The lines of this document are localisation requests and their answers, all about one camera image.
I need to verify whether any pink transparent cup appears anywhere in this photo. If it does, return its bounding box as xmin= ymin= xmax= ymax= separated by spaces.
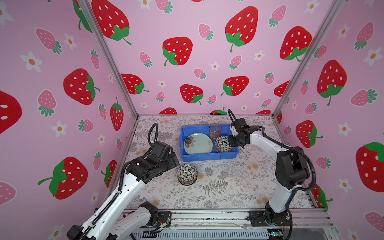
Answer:
xmin=209 ymin=122 xmax=223 ymax=142

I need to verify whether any green flower plate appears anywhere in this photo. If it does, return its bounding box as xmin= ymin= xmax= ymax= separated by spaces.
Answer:
xmin=183 ymin=133 xmax=213 ymax=155

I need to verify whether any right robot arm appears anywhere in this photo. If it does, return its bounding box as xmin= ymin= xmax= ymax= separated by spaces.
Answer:
xmin=229 ymin=132 xmax=310 ymax=226

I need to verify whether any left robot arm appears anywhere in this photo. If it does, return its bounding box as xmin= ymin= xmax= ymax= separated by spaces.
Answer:
xmin=67 ymin=153 xmax=179 ymax=240

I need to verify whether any blue plastic bin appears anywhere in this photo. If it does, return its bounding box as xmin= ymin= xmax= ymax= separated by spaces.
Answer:
xmin=179 ymin=125 xmax=239 ymax=163

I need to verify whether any dark striped bottom bowl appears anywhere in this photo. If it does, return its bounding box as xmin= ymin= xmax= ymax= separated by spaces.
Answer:
xmin=177 ymin=164 xmax=198 ymax=186

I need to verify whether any green lit circuit board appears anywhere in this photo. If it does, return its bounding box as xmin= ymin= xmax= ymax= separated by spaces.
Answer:
xmin=268 ymin=230 xmax=284 ymax=240

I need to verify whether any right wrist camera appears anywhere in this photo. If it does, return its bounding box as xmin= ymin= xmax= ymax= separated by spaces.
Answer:
xmin=230 ymin=118 xmax=248 ymax=136

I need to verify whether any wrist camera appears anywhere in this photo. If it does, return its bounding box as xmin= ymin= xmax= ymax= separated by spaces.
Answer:
xmin=230 ymin=118 xmax=248 ymax=136
xmin=149 ymin=141 xmax=173 ymax=161

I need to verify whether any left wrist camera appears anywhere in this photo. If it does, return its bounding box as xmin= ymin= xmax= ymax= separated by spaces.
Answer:
xmin=149 ymin=141 xmax=173 ymax=161

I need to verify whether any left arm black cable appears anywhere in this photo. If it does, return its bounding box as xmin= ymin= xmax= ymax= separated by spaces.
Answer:
xmin=77 ymin=122 xmax=160 ymax=240

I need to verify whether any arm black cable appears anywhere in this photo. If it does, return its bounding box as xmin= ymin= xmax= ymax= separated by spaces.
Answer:
xmin=227 ymin=109 xmax=317 ymax=240
xmin=77 ymin=122 xmax=160 ymax=240

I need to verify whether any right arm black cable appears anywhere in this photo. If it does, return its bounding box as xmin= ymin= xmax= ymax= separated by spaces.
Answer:
xmin=227 ymin=109 xmax=317 ymax=240

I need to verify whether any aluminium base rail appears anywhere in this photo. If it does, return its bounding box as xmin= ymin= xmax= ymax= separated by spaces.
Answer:
xmin=118 ymin=209 xmax=336 ymax=240

